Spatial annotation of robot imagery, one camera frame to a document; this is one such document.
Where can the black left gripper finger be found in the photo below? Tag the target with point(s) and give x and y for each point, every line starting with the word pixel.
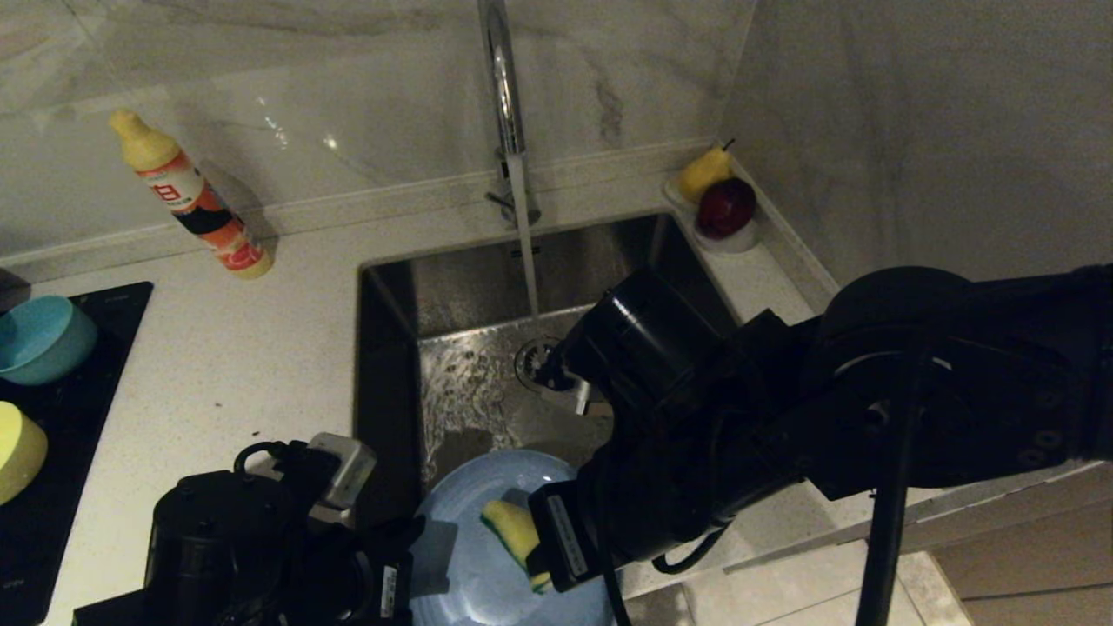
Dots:
pixel 417 556

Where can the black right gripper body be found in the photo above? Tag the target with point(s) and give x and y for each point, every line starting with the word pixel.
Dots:
pixel 678 452

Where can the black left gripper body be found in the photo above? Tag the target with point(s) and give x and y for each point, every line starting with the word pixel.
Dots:
pixel 226 556

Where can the blue plate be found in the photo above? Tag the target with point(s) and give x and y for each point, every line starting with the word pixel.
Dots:
pixel 487 591

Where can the yellow sponge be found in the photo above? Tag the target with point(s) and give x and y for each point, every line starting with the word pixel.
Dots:
pixel 513 526

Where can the yellow bowl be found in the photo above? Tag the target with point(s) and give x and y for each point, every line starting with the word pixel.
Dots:
pixel 17 452

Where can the teal bowl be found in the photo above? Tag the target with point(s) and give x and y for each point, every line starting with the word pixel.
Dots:
pixel 43 343

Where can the chrome faucet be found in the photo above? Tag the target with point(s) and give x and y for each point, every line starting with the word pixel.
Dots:
pixel 503 87

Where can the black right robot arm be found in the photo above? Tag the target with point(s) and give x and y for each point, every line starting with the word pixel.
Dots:
pixel 974 374

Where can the metal sink drain strainer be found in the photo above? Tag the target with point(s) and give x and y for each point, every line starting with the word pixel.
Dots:
pixel 530 361

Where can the stainless steel sink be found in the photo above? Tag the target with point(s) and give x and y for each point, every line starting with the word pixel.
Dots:
pixel 469 304

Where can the black induction cooktop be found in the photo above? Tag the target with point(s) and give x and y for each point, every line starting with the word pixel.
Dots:
pixel 78 409

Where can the small white dish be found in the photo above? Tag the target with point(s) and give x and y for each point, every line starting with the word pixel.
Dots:
pixel 739 244

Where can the red apple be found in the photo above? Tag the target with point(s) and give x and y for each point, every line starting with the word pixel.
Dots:
pixel 724 209

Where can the running water stream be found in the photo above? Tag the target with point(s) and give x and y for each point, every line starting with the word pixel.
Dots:
pixel 524 243

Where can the yellow pear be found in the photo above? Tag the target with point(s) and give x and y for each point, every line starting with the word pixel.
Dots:
pixel 700 178

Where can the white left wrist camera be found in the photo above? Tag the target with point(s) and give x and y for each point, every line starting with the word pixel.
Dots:
pixel 348 469

